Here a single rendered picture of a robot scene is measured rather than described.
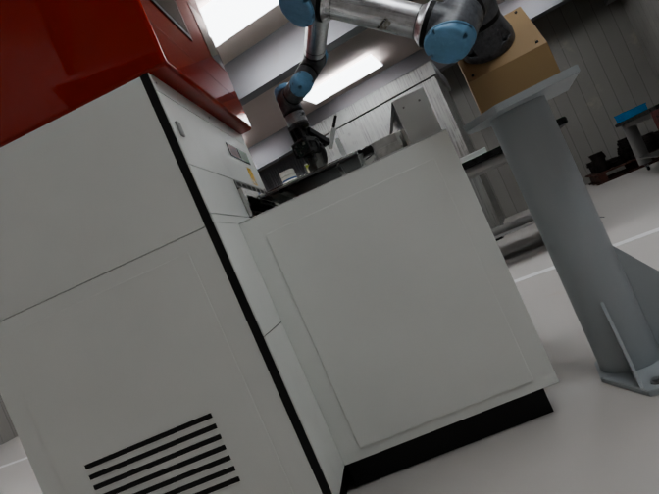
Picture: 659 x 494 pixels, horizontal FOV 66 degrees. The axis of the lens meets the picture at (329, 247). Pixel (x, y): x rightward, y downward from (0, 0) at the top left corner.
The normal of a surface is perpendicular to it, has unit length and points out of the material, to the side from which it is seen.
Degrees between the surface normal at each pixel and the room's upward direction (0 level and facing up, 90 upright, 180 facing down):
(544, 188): 90
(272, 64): 90
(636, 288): 90
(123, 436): 90
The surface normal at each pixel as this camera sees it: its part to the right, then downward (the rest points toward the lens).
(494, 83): -0.32, 0.12
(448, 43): -0.27, 0.87
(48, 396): -0.11, 0.03
